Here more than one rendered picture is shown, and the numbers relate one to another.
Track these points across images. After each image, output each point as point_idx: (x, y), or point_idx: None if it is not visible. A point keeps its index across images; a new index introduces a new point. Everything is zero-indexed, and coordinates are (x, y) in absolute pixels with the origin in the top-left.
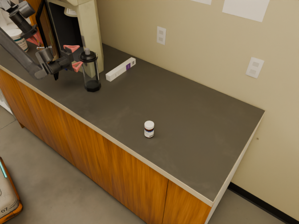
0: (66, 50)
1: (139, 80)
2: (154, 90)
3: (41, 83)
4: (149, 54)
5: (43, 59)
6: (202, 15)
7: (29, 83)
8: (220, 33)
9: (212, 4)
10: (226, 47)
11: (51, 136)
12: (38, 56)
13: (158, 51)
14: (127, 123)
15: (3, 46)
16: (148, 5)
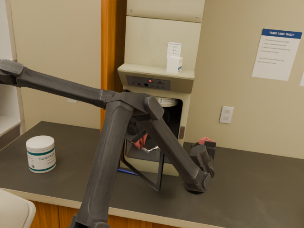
0: (206, 144)
1: (225, 166)
2: (251, 172)
3: (130, 202)
4: (206, 136)
5: (204, 161)
6: (277, 90)
7: (113, 207)
8: (296, 103)
9: (288, 80)
10: (301, 115)
11: None
12: (200, 158)
13: (219, 131)
14: (281, 216)
15: (175, 154)
16: (213, 87)
